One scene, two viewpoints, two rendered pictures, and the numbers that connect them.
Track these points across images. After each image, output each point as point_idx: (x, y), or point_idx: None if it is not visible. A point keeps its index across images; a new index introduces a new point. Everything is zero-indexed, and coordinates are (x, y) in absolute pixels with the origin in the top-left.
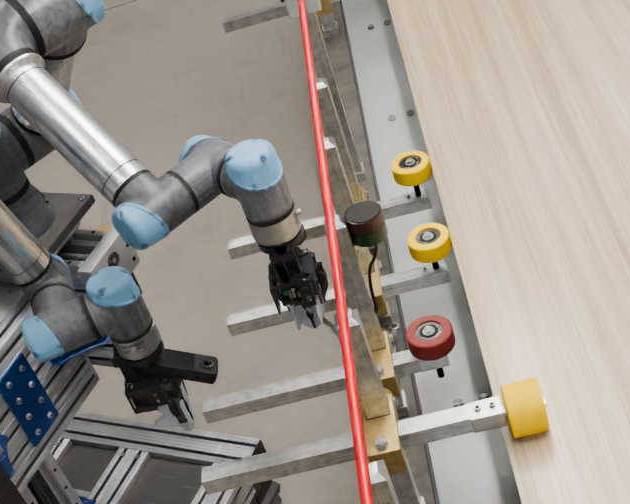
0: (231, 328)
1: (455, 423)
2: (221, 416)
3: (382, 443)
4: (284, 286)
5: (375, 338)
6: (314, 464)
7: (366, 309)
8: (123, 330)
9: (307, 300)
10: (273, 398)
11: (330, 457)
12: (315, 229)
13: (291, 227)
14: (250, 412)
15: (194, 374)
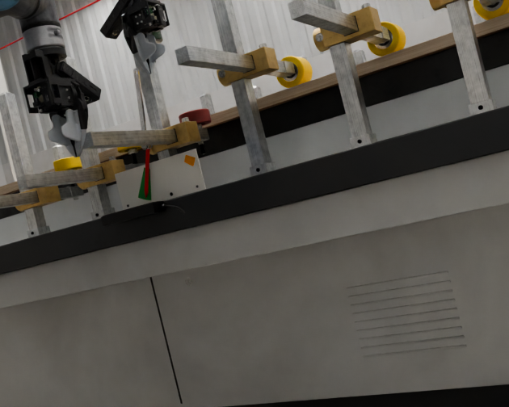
0: (27, 178)
1: (279, 60)
2: (102, 140)
3: (265, 43)
4: (152, 1)
5: (166, 118)
6: (234, 60)
7: (159, 91)
8: (52, 10)
9: (162, 19)
10: (131, 133)
11: (240, 58)
12: (18, 196)
13: None
14: (119, 143)
15: (89, 82)
